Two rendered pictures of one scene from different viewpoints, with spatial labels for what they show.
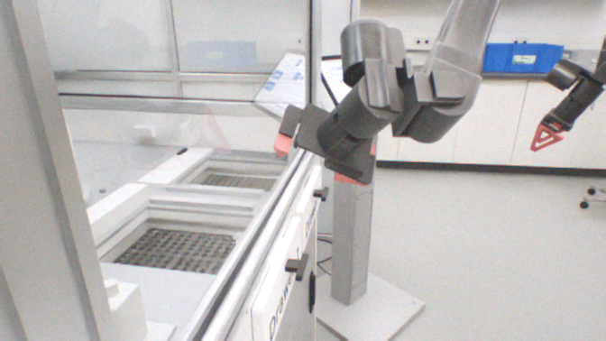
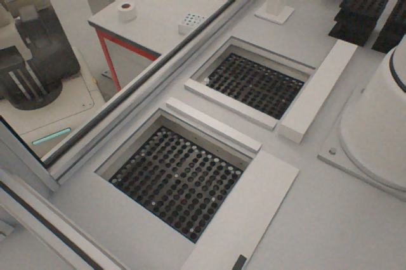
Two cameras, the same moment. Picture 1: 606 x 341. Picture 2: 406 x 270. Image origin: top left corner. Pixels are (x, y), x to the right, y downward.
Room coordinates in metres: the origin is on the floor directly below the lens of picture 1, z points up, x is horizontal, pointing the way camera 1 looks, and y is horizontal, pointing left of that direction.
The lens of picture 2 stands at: (1.16, 0.36, 1.45)
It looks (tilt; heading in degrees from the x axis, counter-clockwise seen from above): 54 degrees down; 206
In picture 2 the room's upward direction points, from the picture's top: 2 degrees counter-clockwise
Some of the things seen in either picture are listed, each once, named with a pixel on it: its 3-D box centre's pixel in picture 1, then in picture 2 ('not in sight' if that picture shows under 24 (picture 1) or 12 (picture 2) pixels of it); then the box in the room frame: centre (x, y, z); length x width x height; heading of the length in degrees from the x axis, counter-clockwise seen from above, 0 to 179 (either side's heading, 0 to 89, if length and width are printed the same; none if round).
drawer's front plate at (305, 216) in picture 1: (310, 204); not in sight; (0.89, -0.01, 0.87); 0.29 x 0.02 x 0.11; 170
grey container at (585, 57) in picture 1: (588, 59); not in sight; (3.55, -2.53, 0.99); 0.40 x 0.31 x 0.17; 83
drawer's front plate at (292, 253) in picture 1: (281, 279); not in sight; (0.58, 0.04, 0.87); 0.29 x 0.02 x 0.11; 170
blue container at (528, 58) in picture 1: (515, 57); not in sight; (3.56, -1.87, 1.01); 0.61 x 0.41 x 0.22; 83
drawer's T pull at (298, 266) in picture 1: (296, 265); not in sight; (0.57, 0.02, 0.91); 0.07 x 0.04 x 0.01; 170
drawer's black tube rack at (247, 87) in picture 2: not in sight; (248, 94); (0.61, 0.24, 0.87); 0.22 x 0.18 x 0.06; 80
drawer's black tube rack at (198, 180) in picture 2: not in sight; (177, 182); (0.92, 0.19, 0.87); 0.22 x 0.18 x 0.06; 80
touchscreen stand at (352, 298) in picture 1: (362, 214); not in sight; (1.52, -0.25, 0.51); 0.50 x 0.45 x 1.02; 44
